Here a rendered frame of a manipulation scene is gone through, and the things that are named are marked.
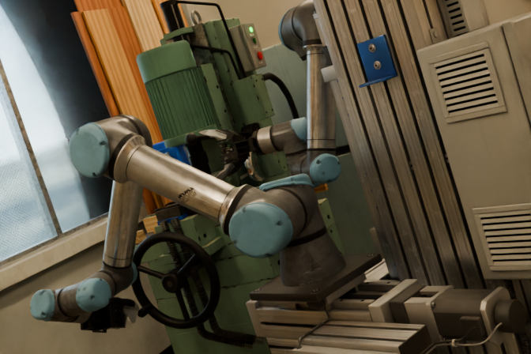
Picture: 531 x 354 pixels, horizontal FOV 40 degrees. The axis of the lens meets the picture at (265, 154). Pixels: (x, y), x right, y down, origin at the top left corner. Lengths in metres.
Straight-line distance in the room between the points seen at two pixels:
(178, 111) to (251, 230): 0.87
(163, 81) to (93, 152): 0.71
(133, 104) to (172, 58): 1.67
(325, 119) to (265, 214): 0.48
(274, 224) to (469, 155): 0.40
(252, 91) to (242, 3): 2.57
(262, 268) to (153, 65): 0.70
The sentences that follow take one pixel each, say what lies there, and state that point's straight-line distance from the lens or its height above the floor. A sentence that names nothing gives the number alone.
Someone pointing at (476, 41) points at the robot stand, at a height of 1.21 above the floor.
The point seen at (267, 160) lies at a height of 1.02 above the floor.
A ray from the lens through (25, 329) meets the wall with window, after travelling 3.45.
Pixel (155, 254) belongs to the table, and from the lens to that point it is 2.32.
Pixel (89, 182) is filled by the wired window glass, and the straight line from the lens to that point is 3.88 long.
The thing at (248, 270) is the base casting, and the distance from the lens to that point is 2.18.
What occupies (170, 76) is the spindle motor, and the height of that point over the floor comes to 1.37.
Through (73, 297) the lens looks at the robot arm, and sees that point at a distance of 1.81.
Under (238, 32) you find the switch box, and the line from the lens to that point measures 2.51.
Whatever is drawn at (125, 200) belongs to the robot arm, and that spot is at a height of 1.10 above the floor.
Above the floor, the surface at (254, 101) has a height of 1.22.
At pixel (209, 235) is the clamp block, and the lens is 2.15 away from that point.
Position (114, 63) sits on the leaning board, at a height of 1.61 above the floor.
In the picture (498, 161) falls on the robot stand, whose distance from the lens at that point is 1.38.
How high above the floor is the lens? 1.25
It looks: 5 degrees down
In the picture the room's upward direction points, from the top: 18 degrees counter-clockwise
